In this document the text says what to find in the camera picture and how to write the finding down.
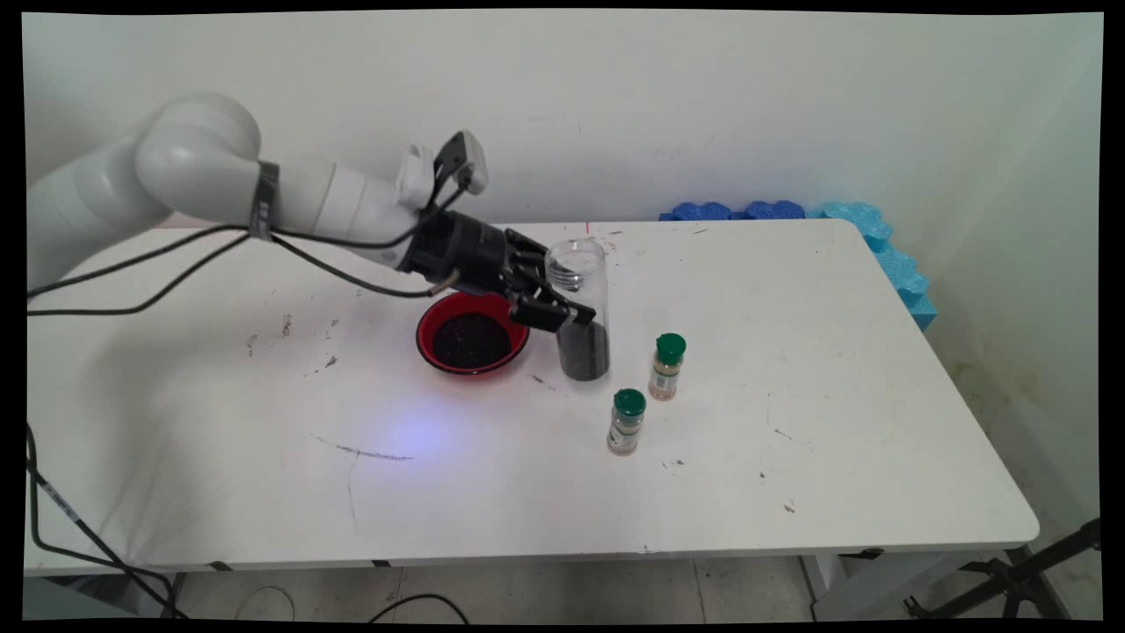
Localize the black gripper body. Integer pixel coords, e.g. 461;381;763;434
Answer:
400;213;533;296

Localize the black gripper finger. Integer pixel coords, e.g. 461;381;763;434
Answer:
510;290;597;333
505;230;583;291

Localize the clear plastic jar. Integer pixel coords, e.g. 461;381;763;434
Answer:
545;238;612;383

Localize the black seeds heap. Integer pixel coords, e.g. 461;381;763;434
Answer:
432;312;512;370
558;321;611;382

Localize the red bowl black rim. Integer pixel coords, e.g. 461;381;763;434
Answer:
416;291;531;377

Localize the green cap spice bottle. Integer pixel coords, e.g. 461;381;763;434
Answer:
606;389;648;456
649;332;687;402

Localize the white table leg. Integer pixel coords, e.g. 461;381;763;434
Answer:
800;552;1012;621

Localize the black tripod leg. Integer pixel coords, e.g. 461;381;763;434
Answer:
905;519;1101;621

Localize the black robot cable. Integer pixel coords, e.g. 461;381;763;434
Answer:
26;230;460;317
26;180;471;300

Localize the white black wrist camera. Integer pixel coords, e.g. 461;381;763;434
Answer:
434;130;490;196

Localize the white camera bracket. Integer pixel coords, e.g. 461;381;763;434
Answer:
396;145;438;207

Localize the black cable strap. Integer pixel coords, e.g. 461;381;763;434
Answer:
249;161;280;240

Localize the black floor cable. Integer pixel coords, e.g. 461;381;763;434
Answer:
367;594;468;623
26;422;185;618

